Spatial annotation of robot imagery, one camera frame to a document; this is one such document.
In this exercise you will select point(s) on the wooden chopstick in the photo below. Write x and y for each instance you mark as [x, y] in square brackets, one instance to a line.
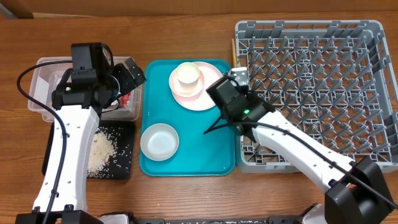
[233, 49]

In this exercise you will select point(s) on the grey bowl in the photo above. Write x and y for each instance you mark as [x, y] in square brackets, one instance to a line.
[159, 142]

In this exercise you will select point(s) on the pale green paper cup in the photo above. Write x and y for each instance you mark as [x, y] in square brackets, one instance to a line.
[188, 74]

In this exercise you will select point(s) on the grey dishwasher rack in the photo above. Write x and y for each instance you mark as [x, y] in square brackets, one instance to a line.
[334, 80]

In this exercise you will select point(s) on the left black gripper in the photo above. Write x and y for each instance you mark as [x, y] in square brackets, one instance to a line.
[129, 84]

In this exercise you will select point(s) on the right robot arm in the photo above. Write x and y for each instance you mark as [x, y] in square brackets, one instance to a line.
[355, 192]

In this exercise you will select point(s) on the white rice leftovers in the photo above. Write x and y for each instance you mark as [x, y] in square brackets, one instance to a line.
[101, 149]

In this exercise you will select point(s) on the small pink plate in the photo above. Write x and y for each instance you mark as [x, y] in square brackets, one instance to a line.
[185, 91]

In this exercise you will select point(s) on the black plastic tray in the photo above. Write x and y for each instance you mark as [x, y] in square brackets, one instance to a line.
[124, 149]

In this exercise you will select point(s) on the large pink plate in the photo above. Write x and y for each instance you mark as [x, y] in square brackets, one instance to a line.
[201, 101]

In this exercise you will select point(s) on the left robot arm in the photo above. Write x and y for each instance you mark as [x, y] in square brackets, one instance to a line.
[63, 193]

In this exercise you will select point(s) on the teal serving tray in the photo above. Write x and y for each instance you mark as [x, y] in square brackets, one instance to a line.
[198, 153]

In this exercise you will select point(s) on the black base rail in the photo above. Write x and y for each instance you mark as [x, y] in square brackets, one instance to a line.
[217, 221]

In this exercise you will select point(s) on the clear plastic storage bin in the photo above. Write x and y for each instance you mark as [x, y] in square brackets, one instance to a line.
[45, 80]

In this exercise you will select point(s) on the red snack wrapper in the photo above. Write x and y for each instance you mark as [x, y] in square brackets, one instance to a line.
[125, 100]

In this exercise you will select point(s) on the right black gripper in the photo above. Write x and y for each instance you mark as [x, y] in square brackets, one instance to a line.
[223, 111]

